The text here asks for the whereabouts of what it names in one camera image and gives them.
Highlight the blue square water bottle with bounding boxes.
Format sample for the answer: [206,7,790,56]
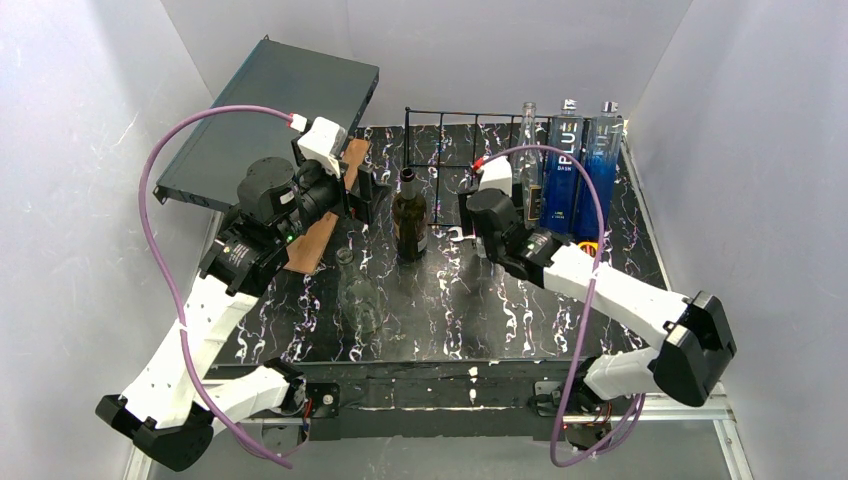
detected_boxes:
[540,99,584,235]

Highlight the clear glass bottle green rim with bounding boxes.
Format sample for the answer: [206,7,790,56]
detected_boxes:
[511,102,540,208]

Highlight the clear square liquor bottle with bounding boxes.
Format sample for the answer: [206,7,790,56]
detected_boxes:
[522,179,542,229]

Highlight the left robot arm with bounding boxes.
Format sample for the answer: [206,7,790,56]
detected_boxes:
[95,157,389,472]

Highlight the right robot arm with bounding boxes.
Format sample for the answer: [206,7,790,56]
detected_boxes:
[466,189,737,411]

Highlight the dark green wine bottle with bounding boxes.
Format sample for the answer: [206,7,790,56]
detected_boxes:
[391,168,428,262]

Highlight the clear glass bottle left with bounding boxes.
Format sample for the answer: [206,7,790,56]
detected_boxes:
[335,247,383,334]

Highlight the silver open-end wrench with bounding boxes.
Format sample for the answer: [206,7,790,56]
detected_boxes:
[447,226,467,243]

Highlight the wooden board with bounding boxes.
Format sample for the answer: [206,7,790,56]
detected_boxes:
[283,139,370,275]

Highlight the yellow tape measure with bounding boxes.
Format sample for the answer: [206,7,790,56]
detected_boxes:
[578,241,601,257]

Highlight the dark grey metal box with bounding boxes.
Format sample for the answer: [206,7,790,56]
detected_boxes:
[151,39,380,212]

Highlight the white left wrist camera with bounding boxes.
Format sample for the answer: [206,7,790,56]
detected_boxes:
[290,114,348,179]

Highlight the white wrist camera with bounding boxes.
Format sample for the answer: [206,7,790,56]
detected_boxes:
[473,156,513,197]
[290,114,348,179]

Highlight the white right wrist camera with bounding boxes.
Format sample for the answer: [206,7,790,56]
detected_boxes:
[473,156,513,197]

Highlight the black wire wine rack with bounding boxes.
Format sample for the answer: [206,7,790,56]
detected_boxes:
[404,107,627,230]

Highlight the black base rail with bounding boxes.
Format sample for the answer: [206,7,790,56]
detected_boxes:
[211,360,637,443]

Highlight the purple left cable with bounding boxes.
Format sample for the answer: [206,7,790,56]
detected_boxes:
[137,104,313,470]

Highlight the purple cable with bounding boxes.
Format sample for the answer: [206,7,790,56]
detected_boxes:
[478,145,647,469]
[137,104,313,470]

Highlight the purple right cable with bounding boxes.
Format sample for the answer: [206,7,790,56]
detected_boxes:
[478,145,647,469]

